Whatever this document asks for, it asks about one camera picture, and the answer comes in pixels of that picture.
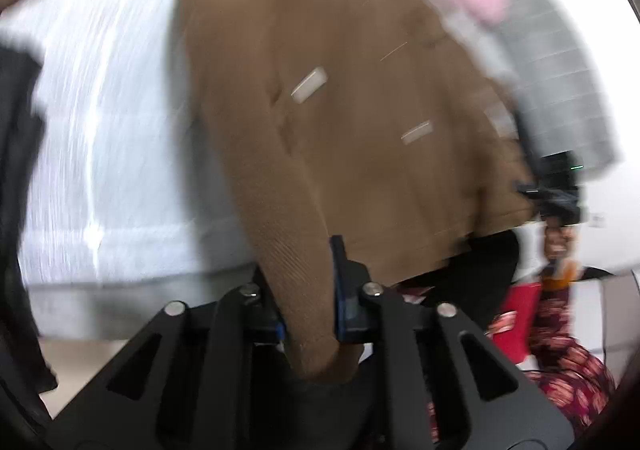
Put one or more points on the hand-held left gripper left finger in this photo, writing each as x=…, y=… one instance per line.
x=235, y=320

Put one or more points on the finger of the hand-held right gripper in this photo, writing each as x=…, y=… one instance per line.
x=547, y=195

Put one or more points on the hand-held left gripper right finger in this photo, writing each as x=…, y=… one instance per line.
x=341, y=290

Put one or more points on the brown coat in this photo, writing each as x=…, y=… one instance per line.
x=350, y=130

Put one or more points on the person's right hand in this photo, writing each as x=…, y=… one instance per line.
x=559, y=245

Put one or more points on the black cloth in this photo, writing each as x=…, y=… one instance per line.
x=480, y=270

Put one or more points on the grey quilted blanket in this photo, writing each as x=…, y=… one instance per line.
x=555, y=70

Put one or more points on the red bag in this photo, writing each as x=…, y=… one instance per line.
x=517, y=325

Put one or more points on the white box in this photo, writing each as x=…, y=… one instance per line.
x=617, y=310

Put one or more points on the dark cloth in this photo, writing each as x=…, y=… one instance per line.
x=20, y=180

